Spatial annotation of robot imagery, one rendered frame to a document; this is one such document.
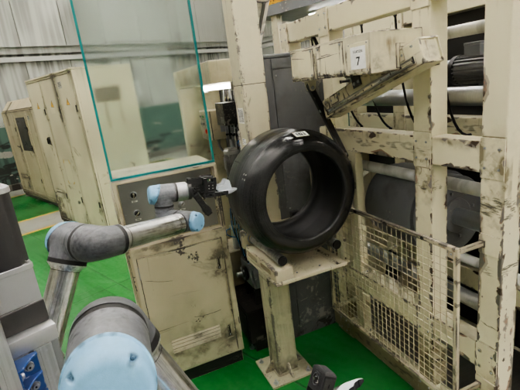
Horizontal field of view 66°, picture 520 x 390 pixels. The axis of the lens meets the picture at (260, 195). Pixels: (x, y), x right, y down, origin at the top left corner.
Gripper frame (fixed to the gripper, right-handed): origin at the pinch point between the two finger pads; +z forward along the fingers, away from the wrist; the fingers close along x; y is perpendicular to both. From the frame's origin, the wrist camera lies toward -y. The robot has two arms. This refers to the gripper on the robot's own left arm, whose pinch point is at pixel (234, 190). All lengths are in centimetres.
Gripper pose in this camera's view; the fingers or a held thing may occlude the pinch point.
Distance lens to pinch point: 171.4
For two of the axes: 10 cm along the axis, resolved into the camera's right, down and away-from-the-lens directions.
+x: -3.9, -2.1, 8.9
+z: 9.2, -1.1, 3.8
